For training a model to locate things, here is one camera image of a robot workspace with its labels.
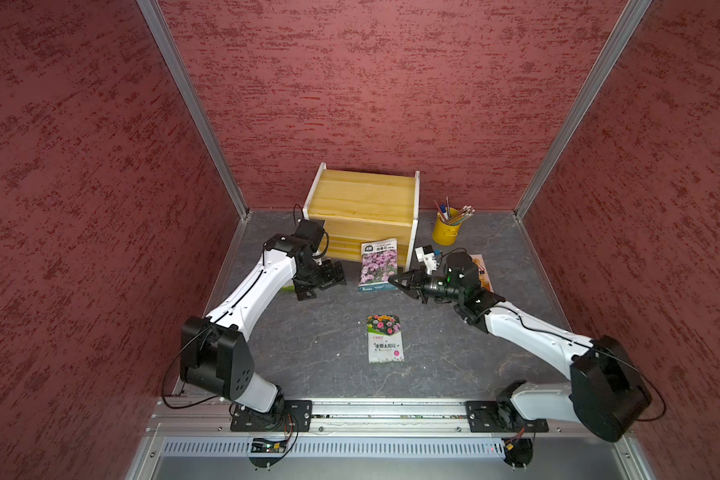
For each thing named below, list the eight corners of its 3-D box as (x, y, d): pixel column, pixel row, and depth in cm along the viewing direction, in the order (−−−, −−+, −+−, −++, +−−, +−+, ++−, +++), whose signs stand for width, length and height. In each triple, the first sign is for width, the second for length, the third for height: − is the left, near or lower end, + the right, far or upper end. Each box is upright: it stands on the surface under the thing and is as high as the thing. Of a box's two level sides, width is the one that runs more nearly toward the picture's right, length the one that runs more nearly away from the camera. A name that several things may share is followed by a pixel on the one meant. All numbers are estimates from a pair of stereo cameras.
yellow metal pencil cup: (433, 245, 112) (439, 226, 104) (430, 226, 119) (435, 207, 110) (455, 245, 113) (462, 226, 104) (450, 226, 119) (457, 207, 110)
